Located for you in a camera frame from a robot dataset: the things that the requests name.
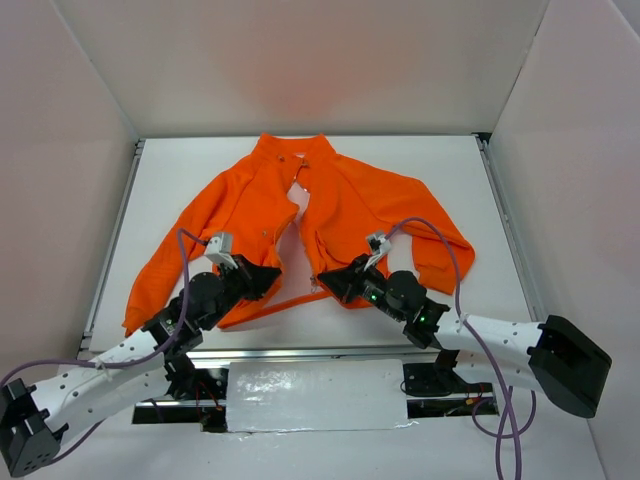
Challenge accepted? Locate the aluminium table frame rail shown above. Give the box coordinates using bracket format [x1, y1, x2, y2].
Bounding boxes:
[80, 135, 544, 360]

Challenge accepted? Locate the orange zip jacket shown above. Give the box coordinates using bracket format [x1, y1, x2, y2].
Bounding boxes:
[123, 134, 475, 335]

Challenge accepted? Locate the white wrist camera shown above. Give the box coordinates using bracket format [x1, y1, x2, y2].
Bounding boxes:
[204, 232, 236, 268]
[365, 231, 392, 269]

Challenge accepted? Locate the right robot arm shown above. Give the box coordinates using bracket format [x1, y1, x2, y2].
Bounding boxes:
[318, 255, 612, 418]

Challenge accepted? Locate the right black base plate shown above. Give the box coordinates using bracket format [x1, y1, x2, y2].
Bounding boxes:
[400, 363, 498, 419]

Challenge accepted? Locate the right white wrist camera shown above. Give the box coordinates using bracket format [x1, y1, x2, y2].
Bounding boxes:
[365, 231, 392, 269]

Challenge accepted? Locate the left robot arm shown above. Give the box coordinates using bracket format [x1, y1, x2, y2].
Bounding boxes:
[1, 255, 281, 478]

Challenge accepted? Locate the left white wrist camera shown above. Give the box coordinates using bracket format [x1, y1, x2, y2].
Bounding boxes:
[204, 232, 236, 268]

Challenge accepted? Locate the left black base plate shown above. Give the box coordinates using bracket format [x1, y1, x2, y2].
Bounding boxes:
[132, 367, 229, 433]

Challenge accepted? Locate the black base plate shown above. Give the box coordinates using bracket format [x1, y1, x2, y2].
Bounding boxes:
[400, 363, 498, 419]
[132, 367, 229, 433]

